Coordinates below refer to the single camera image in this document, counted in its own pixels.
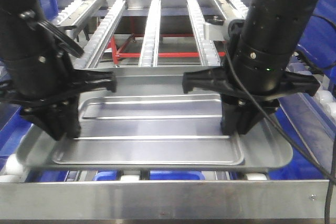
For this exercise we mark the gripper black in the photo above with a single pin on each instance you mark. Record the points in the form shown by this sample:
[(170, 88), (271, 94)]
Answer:
[(248, 93), (42, 111)]

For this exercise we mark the silver metal tray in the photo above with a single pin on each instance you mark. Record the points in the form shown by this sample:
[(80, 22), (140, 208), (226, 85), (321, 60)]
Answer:
[(149, 123)]

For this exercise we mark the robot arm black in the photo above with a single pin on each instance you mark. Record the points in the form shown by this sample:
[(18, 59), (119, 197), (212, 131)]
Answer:
[(269, 34), (42, 79)]

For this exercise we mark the stacked blue crates right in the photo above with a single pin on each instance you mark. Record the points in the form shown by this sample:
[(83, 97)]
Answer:
[(310, 121)]

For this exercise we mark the blue lower bin centre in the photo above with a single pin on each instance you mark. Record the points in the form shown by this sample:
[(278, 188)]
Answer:
[(110, 175)]

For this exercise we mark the steel front cross bar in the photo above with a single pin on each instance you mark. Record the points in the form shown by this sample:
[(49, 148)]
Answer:
[(229, 199)]

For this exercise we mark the roller rail centre left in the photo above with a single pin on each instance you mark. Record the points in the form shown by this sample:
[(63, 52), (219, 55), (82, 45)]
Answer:
[(98, 42)]

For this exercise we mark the roller rail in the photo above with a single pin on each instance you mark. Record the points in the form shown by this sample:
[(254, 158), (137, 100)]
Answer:
[(206, 49), (150, 45), (98, 42)]

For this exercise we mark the roller rail far right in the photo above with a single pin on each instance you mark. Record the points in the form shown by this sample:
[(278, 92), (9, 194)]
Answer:
[(206, 49)]

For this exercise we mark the red steel frame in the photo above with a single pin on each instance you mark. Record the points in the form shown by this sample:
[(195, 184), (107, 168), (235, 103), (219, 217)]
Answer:
[(174, 49)]

